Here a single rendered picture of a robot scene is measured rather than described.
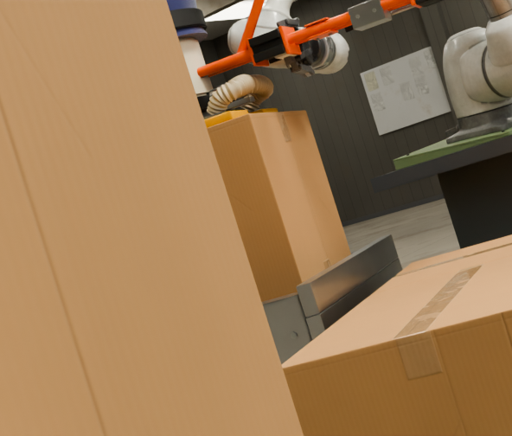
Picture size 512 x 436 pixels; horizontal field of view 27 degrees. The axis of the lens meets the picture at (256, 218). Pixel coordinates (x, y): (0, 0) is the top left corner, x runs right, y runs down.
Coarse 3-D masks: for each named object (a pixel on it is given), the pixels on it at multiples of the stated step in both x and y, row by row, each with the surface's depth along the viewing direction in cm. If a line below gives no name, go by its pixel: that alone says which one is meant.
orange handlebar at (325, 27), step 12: (384, 0) 216; (396, 0) 215; (408, 0) 214; (348, 12) 219; (312, 24) 221; (324, 24) 220; (336, 24) 220; (348, 24) 223; (288, 36) 223; (300, 36) 222; (312, 36) 221; (324, 36) 225; (228, 60) 228; (240, 60) 227; (204, 72) 230; (216, 72) 234
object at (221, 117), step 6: (216, 114) 220; (222, 114) 218; (228, 114) 217; (234, 114) 218; (240, 114) 222; (204, 120) 219; (210, 120) 219; (216, 120) 218; (222, 120) 218; (210, 126) 219
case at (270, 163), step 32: (224, 128) 215; (256, 128) 214; (288, 128) 234; (224, 160) 216; (256, 160) 213; (288, 160) 227; (320, 160) 249; (256, 192) 214; (288, 192) 221; (320, 192) 242; (256, 224) 215; (288, 224) 215; (320, 224) 235; (256, 256) 216; (288, 256) 214; (320, 256) 229; (288, 288) 214
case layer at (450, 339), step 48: (384, 288) 210; (432, 288) 186; (480, 288) 168; (336, 336) 165; (384, 336) 150; (432, 336) 144; (480, 336) 141; (288, 384) 151; (336, 384) 149; (384, 384) 146; (432, 384) 144; (480, 384) 142; (336, 432) 149; (384, 432) 147; (432, 432) 145; (480, 432) 143
